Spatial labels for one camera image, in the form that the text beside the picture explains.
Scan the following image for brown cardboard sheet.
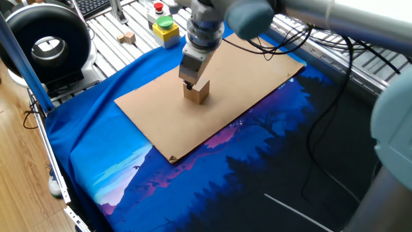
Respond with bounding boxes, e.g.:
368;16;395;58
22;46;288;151
114;32;306;164

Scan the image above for black cable loop bundle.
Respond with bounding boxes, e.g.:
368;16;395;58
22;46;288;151
221;24;314;62

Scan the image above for black round ring device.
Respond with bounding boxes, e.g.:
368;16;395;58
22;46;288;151
0;3;99;93

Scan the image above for yellow box green button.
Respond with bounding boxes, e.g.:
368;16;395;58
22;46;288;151
151;15;180;50

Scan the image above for white shoe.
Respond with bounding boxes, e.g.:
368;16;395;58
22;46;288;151
48;166;64;198

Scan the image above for blue metal pole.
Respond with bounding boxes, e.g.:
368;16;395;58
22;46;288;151
0;12;55;113

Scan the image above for black keyboard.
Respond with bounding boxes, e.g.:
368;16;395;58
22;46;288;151
74;0;112;20

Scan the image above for aluminium table frame rail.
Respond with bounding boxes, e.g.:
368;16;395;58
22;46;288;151
27;90;91;232

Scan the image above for blue landscape print cloth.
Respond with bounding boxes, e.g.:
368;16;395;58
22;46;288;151
44;22;384;232

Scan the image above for thick black cable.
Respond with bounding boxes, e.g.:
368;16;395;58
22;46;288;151
301;34;362;204

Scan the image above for grey box red button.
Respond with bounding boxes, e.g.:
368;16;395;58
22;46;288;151
147;2;173;32

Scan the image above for thin black floor cable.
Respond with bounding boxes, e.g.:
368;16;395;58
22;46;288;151
22;99;41;130

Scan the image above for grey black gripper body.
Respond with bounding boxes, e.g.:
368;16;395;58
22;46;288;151
178;44;217;86

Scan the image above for aluminium bracket post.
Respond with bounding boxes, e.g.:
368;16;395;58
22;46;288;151
109;0;129;25

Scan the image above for grey aluminium side rail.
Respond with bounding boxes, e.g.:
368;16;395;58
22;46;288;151
265;12;412;99

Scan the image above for large wooden block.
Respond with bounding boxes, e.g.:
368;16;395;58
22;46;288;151
183;77;211;106

